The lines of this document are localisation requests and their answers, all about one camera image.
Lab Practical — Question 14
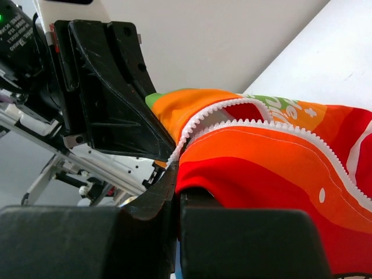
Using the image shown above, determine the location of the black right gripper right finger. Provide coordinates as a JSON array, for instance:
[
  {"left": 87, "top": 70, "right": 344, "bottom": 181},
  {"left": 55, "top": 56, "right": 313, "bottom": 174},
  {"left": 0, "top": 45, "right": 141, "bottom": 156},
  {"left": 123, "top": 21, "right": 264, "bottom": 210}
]
[{"left": 180, "top": 189, "right": 331, "bottom": 278}]

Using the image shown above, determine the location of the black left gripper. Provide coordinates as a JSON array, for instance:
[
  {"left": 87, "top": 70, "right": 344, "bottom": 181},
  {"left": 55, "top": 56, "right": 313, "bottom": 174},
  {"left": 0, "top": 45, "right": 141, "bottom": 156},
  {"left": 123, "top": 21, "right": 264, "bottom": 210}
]
[{"left": 1, "top": 1, "right": 76, "bottom": 113}]

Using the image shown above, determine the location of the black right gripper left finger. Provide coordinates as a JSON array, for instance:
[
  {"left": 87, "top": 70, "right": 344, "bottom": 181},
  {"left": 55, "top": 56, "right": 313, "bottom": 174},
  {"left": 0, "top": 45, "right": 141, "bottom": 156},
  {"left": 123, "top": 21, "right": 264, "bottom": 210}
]
[{"left": 1, "top": 163, "right": 178, "bottom": 278}]

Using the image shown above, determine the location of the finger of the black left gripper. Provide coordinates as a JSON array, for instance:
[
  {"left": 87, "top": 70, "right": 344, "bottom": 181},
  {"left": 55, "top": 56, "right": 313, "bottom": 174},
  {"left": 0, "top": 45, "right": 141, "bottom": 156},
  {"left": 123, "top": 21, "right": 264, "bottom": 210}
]
[
  {"left": 69, "top": 20, "right": 175, "bottom": 161},
  {"left": 106, "top": 22, "right": 155, "bottom": 99}
]

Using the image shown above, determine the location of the rainbow red kids jacket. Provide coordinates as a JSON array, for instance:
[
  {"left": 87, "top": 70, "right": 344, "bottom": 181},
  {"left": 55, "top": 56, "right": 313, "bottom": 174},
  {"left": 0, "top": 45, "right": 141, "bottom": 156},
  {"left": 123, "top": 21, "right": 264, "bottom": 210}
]
[{"left": 145, "top": 89, "right": 371, "bottom": 278}]

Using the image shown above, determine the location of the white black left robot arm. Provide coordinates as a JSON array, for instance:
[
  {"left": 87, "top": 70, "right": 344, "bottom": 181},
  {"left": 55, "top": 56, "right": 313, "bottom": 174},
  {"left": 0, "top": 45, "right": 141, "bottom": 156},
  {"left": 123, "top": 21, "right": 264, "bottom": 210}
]
[{"left": 1, "top": 1, "right": 175, "bottom": 206}]

